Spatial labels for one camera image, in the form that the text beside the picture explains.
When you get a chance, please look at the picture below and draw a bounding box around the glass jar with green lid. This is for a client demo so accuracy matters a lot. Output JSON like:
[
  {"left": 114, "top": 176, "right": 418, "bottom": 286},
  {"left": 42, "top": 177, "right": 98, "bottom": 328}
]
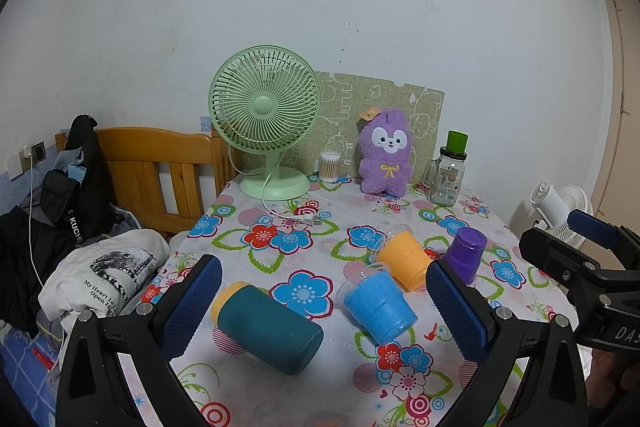
[{"left": 422, "top": 131, "right": 469, "bottom": 206}]

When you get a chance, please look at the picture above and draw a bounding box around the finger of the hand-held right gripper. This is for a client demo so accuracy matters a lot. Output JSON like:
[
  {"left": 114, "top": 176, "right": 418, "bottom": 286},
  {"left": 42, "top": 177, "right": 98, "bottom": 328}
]
[
  {"left": 566, "top": 208, "right": 640, "bottom": 260},
  {"left": 518, "top": 227, "right": 610, "bottom": 304}
]

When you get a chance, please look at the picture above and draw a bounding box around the white charging cable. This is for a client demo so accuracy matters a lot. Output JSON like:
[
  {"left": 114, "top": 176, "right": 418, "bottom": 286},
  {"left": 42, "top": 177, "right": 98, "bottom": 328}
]
[{"left": 26, "top": 156, "right": 45, "bottom": 290}]

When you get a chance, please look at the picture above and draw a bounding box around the cotton swab container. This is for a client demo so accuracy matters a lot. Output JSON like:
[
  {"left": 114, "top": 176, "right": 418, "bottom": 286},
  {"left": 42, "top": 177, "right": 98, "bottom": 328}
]
[{"left": 319, "top": 151, "right": 342, "bottom": 184}]

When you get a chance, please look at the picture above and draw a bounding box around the orange plastic cup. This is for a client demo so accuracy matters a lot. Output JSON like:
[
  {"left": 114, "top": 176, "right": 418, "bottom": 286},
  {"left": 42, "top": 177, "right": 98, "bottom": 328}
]
[{"left": 370, "top": 224, "right": 433, "bottom": 293}]

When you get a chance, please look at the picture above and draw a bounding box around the teal cup with yellow rim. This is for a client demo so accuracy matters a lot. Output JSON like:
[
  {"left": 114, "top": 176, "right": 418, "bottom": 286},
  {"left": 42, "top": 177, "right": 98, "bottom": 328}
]
[{"left": 210, "top": 281, "right": 325, "bottom": 376}]

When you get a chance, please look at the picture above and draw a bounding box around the green animal print mat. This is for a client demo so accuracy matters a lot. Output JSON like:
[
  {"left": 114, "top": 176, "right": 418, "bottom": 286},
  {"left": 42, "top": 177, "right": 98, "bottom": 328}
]
[{"left": 295, "top": 72, "right": 445, "bottom": 188}]

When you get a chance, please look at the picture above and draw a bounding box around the purple plastic cup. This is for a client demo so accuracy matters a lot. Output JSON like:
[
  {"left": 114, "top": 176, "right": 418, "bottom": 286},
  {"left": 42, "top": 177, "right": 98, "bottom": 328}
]
[{"left": 442, "top": 227, "right": 488, "bottom": 285}]

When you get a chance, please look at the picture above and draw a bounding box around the blue plastic cup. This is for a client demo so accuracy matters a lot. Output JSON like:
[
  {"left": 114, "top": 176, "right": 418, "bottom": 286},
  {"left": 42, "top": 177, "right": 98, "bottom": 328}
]
[{"left": 335, "top": 263, "right": 419, "bottom": 347}]

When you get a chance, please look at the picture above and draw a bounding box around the white printed shirt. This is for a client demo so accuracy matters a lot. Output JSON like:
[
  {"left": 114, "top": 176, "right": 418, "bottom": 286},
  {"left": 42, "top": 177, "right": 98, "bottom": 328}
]
[{"left": 39, "top": 229, "right": 171, "bottom": 323}]

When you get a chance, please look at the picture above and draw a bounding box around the person's right hand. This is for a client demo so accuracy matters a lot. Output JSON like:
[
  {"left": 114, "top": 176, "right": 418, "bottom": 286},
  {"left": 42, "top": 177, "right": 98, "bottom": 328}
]
[{"left": 585, "top": 349, "right": 640, "bottom": 427}]

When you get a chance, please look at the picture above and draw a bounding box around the purple plush bunny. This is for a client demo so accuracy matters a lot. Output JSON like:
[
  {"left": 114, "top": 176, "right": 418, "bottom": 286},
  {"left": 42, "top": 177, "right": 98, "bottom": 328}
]
[{"left": 356, "top": 107, "right": 415, "bottom": 196}]

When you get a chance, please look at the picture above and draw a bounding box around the black clothes and bag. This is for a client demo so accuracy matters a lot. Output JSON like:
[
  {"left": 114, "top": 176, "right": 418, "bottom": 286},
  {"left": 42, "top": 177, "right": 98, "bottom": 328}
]
[{"left": 40, "top": 114, "right": 118, "bottom": 240}]

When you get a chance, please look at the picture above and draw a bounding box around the black clothing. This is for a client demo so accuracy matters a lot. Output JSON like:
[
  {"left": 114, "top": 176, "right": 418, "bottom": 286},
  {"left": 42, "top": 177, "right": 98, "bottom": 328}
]
[{"left": 0, "top": 204, "right": 76, "bottom": 333}]

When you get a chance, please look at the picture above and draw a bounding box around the wooden bed headboard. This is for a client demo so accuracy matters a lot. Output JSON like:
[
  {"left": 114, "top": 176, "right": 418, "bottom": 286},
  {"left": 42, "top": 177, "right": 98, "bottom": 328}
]
[{"left": 55, "top": 127, "right": 236, "bottom": 238}]

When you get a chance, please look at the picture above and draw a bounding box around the wall socket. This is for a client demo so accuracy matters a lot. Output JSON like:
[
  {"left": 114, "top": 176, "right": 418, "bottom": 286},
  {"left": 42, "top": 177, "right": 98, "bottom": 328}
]
[{"left": 20, "top": 142, "right": 47, "bottom": 165}]

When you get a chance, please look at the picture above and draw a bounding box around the green desk fan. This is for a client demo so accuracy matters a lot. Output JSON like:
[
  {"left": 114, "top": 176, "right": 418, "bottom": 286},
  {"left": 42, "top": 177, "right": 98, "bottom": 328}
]
[{"left": 208, "top": 47, "right": 321, "bottom": 201}]

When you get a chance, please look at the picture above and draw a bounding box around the white fan power cable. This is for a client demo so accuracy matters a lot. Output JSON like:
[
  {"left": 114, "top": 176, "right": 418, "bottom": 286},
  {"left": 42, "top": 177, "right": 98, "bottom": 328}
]
[{"left": 227, "top": 144, "right": 326, "bottom": 228}]

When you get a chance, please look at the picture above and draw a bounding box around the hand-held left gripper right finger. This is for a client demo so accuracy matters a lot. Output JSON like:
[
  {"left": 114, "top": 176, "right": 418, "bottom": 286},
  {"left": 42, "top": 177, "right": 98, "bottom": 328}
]
[{"left": 425, "top": 259, "right": 591, "bottom": 427}]

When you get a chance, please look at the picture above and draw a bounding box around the beige door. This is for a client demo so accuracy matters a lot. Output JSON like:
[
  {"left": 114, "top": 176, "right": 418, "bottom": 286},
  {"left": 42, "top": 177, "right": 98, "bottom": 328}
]
[{"left": 595, "top": 0, "right": 640, "bottom": 233}]

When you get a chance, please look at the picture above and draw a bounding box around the blue checked bedsheet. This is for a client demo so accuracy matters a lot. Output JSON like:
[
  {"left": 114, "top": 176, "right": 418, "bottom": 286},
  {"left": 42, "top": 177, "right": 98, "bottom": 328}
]
[{"left": 0, "top": 327, "right": 63, "bottom": 410}]

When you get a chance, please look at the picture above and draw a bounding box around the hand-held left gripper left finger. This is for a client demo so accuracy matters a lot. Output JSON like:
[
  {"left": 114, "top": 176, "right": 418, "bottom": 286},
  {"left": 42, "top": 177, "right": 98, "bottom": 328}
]
[{"left": 56, "top": 253, "right": 224, "bottom": 427}]

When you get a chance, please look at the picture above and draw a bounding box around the small white fan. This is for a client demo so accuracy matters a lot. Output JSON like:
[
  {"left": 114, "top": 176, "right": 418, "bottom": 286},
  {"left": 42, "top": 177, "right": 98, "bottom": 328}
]
[{"left": 530, "top": 181, "right": 594, "bottom": 248}]

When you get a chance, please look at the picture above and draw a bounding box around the floral tablecloth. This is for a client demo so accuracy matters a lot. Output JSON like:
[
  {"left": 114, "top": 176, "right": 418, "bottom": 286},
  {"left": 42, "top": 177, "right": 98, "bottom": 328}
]
[{"left": 132, "top": 174, "right": 581, "bottom": 427}]

